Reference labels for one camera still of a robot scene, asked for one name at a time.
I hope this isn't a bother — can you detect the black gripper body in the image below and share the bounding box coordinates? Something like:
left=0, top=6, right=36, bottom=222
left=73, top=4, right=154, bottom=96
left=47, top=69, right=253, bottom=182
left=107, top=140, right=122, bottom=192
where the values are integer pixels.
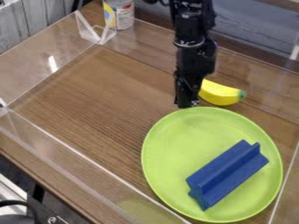
left=174, top=38, right=218, bottom=88

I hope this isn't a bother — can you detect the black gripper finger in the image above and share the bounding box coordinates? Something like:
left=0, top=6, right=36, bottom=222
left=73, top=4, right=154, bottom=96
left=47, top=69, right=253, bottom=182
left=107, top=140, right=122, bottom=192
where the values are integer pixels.
left=187, top=77, right=203, bottom=107
left=174, top=72, right=189, bottom=109

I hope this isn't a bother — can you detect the yellow toy banana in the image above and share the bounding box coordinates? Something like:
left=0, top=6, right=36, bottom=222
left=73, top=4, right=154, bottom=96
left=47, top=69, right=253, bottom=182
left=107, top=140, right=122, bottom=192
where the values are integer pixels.
left=199, top=79, right=249, bottom=106

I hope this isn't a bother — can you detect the blue plastic block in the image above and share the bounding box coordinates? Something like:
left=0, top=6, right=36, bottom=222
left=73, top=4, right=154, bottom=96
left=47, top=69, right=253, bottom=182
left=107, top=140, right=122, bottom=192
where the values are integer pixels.
left=186, top=140, right=269, bottom=211

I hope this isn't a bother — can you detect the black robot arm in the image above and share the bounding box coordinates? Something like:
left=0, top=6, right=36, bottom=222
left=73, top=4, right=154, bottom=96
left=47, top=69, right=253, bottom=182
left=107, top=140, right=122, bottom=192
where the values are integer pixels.
left=143, top=0, right=218, bottom=109

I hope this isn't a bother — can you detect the green round plate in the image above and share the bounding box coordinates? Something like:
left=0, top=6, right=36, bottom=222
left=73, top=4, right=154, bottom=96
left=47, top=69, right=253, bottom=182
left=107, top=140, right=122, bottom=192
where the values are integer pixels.
left=142, top=107, right=283, bottom=223

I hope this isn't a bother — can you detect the white yellow can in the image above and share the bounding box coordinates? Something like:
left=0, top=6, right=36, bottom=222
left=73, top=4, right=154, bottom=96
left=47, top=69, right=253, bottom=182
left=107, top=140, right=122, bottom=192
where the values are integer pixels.
left=103, top=0, right=135, bottom=31

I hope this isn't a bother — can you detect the clear acrylic enclosure wall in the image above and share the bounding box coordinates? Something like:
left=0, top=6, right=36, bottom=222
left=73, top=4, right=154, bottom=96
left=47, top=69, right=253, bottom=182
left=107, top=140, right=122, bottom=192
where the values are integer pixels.
left=0, top=8, right=299, bottom=224

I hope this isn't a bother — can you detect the clear acrylic corner bracket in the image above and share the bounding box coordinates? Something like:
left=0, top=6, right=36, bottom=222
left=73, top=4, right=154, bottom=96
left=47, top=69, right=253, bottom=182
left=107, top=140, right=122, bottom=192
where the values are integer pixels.
left=75, top=10, right=118, bottom=46

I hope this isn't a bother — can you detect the black cable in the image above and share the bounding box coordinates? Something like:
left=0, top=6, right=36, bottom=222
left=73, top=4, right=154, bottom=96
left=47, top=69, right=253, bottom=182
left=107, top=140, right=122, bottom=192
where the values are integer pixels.
left=0, top=199, right=40, bottom=224

